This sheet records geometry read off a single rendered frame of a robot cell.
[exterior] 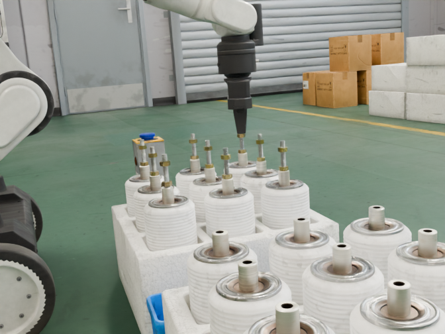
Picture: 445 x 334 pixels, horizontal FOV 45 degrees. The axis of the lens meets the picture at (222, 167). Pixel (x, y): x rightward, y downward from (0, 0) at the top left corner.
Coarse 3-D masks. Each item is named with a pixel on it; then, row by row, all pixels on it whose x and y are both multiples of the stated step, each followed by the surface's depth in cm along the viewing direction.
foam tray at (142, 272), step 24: (120, 216) 121; (312, 216) 110; (120, 240) 119; (144, 240) 106; (240, 240) 99; (264, 240) 100; (336, 240) 105; (120, 264) 126; (144, 264) 93; (168, 264) 95; (264, 264) 101; (144, 288) 94; (168, 288) 95; (144, 312) 95
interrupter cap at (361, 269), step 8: (328, 256) 68; (352, 256) 68; (312, 264) 66; (320, 264) 66; (328, 264) 66; (352, 264) 66; (360, 264) 65; (368, 264) 65; (312, 272) 64; (320, 272) 64; (328, 272) 64; (336, 272) 64; (352, 272) 64; (360, 272) 63; (368, 272) 63; (328, 280) 62; (336, 280) 61; (344, 280) 61; (352, 280) 61; (360, 280) 61
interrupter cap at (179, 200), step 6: (156, 198) 103; (174, 198) 103; (180, 198) 102; (186, 198) 101; (150, 204) 99; (156, 204) 99; (162, 204) 100; (168, 204) 99; (174, 204) 98; (180, 204) 98
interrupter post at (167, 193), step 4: (164, 188) 99; (168, 188) 99; (172, 188) 100; (164, 192) 99; (168, 192) 99; (172, 192) 100; (164, 196) 100; (168, 196) 99; (172, 196) 100; (164, 200) 100; (168, 200) 100; (172, 200) 100
